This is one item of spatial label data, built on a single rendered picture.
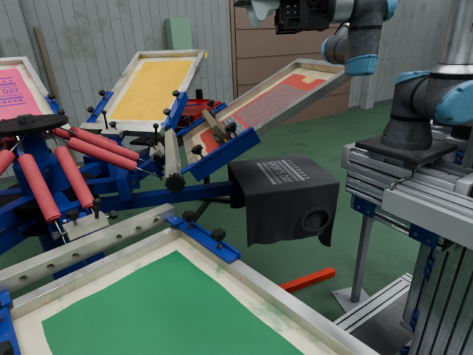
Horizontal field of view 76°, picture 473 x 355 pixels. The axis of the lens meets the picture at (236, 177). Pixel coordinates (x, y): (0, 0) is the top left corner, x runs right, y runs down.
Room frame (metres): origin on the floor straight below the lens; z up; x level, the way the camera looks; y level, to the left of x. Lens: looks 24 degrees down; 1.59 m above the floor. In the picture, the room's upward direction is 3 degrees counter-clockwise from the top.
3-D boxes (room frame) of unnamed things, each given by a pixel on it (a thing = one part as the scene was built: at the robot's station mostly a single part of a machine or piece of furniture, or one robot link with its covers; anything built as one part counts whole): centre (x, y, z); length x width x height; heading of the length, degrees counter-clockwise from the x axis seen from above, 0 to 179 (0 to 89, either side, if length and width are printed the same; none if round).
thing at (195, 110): (2.61, 0.42, 1.06); 0.61 x 0.46 x 0.12; 162
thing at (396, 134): (0.96, -0.57, 1.31); 0.15 x 0.15 x 0.10
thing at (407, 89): (0.95, -0.57, 1.42); 0.13 x 0.12 x 0.14; 7
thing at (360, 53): (0.81, -0.32, 1.56); 0.11 x 0.08 x 0.11; 7
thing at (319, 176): (1.49, -0.23, 0.95); 0.48 x 0.44 x 0.01; 102
